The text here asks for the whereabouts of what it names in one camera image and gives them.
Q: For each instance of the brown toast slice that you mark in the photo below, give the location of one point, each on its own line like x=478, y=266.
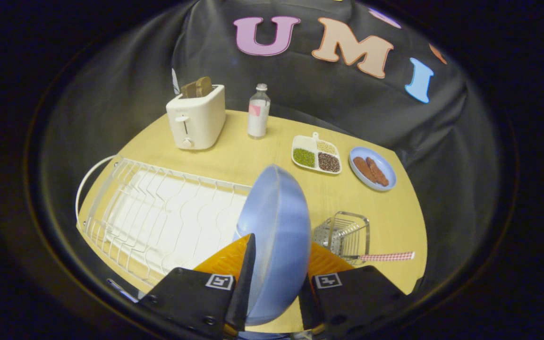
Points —
x=205, y=86
x=189, y=89

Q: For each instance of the brown sausage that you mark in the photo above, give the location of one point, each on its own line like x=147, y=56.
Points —
x=363, y=168
x=378, y=171

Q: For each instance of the white toaster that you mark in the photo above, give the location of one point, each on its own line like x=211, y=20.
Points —
x=196, y=120

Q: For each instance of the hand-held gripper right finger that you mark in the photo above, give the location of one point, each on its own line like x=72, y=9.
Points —
x=308, y=307

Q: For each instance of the small blue dish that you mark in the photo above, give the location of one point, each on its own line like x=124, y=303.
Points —
x=387, y=172

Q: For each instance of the clear bottle with pink label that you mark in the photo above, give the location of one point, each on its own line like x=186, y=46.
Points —
x=258, y=115

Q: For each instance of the black backdrop cloth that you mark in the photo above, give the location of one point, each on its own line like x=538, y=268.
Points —
x=347, y=108

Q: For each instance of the white divided dish with beans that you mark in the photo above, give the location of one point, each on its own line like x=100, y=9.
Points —
x=317, y=156

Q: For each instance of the large blue plate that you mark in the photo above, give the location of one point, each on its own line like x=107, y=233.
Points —
x=279, y=226

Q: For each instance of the metal cutlery basket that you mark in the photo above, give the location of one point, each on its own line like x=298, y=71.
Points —
x=343, y=233

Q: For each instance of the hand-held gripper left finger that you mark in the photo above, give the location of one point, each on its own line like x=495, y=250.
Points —
x=245, y=283

